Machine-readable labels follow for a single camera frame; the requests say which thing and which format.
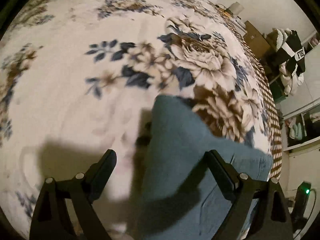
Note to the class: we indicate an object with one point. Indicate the black white jacket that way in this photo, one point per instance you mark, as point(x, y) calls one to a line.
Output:
point(292, 54)

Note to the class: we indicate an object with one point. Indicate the floral bed blanket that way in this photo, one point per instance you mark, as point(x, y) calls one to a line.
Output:
point(80, 76)

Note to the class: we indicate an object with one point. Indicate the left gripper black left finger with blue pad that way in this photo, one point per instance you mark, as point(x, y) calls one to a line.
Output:
point(51, 218)

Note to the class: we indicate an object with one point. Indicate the white wardrobe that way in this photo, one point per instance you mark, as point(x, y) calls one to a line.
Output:
point(302, 163)

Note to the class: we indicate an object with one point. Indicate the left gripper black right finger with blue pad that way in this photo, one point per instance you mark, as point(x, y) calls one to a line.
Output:
point(271, 219)

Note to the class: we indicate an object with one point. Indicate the brown cardboard box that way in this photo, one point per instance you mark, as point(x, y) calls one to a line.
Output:
point(256, 42)

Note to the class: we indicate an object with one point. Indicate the checkered brown bed sheet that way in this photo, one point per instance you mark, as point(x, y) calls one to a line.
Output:
point(273, 121)

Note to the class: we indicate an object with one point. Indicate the blue denim jeans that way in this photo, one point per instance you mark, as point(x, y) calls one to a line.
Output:
point(180, 198)

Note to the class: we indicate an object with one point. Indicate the beige table lamp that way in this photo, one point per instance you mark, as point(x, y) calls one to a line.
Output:
point(236, 8)

